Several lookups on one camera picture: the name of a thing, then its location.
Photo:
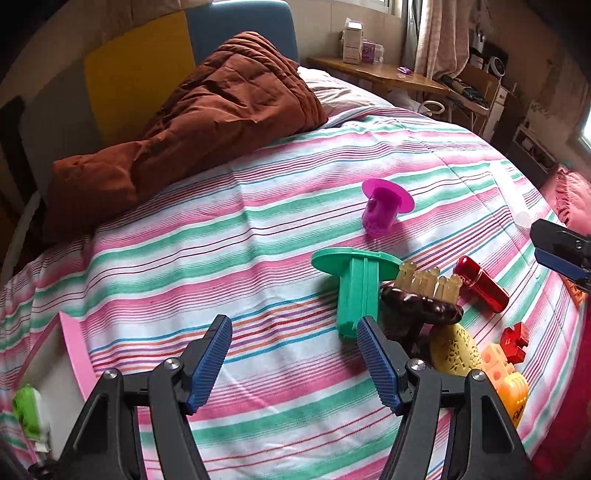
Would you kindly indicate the wooden desk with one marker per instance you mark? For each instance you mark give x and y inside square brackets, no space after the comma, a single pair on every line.
[369,71]

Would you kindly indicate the small purple item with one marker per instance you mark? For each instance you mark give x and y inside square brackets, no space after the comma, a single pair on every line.
[405,71]

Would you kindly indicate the magenta plastic stopper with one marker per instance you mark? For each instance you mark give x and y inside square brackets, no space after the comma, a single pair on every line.
[378,214]

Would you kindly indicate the small purple box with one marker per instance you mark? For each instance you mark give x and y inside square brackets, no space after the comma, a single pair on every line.
[369,50]

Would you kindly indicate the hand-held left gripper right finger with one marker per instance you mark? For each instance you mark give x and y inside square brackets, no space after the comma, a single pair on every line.
[379,369]

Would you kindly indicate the white bed rail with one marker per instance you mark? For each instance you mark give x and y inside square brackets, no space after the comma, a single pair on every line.
[21,230]

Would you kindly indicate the beige curtain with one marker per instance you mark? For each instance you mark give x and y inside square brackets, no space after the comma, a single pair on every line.
[438,37]

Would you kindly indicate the tall white box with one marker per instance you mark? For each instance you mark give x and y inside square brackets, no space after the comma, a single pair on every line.
[353,44]

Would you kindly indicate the orange plastic block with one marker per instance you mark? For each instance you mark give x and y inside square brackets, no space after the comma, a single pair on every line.
[496,364]

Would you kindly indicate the orange plastic clip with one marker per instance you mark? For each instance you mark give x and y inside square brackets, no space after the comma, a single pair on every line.
[512,399]

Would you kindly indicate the pink pillow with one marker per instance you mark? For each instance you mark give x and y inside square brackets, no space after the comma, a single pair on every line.
[572,194]

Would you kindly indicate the white pillow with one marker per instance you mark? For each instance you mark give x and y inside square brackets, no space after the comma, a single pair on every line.
[341,97]

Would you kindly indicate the striped bed sheet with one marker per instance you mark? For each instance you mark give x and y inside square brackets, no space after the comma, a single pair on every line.
[231,221]

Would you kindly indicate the green plastic stopper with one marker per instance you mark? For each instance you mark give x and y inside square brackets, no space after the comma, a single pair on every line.
[355,295]

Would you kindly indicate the green plastic toy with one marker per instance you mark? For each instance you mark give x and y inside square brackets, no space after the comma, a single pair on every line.
[27,408]

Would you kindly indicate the brown massage comb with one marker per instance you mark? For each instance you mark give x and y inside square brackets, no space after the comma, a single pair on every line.
[415,307]

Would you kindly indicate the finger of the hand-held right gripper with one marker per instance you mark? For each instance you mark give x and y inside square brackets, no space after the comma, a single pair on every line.
[556,261]
[558,237]

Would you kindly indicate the brown cardboard box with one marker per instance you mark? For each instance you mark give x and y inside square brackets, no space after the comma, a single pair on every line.
[480,81]

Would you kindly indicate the grey yellow blue headboard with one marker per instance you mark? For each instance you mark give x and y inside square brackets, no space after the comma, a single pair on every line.
[138,69]

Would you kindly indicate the brown quilt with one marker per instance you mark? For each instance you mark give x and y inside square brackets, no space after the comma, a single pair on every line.
[221,101]

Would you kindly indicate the red plastic block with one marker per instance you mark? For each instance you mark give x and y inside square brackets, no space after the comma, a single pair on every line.
[515,344]

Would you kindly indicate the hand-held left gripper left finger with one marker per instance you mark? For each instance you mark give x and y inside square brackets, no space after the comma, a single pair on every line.
[211,367]

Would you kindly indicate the yellow perforated oval case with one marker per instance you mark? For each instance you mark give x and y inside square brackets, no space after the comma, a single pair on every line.
[455,353]

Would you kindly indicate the red metal cylinder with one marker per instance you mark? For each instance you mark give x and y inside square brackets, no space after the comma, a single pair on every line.
[482,286]

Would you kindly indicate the window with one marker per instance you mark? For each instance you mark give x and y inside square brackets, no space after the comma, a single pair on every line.
[369,5]

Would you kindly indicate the white round appliance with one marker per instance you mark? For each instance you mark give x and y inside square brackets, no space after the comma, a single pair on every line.
[497,65]

